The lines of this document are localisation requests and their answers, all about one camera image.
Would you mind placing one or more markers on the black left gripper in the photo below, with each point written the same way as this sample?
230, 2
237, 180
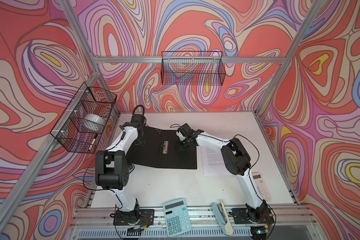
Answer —
141, 141

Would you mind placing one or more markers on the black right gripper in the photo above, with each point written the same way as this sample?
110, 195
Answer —
180, 147

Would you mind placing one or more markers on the teal clip folder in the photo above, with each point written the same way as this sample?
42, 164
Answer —
160, 150

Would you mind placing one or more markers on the white printed paper sheets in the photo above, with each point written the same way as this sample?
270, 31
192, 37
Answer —
213, 163

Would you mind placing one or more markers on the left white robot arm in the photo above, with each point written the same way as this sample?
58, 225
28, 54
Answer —
112, 169

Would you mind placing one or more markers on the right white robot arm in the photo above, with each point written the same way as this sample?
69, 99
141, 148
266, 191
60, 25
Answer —
235, 157

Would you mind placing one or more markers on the black marker pen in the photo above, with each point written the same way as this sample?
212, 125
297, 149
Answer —
92, 143

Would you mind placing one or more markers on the white tape roll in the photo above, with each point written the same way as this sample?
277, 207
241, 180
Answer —
95, 118

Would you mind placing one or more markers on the teal calculator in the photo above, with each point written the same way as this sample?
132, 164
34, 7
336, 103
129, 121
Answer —
177, 217

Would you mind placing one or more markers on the light blue stapler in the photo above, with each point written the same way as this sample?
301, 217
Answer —
222, 218

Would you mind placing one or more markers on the pink white calculator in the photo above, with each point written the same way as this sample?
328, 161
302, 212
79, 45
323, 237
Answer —
261, 185

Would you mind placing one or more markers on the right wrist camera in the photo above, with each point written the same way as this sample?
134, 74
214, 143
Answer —
184, 132

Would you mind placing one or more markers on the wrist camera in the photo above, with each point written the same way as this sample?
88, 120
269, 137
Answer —
184, 132
138, 118

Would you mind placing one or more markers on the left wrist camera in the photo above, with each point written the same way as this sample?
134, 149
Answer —
138, 118

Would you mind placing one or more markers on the black wire basket left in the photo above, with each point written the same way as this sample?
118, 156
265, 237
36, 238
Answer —
72, 131

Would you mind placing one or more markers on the black wire basket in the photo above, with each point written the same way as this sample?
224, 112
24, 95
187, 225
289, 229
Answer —
192, 68
72, 131

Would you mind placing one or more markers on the black wire basket back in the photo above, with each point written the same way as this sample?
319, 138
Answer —
192, 68

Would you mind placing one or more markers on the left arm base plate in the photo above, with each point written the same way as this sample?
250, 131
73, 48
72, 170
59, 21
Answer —
141, 218

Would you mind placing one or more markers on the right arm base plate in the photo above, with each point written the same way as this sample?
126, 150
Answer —
244, 216

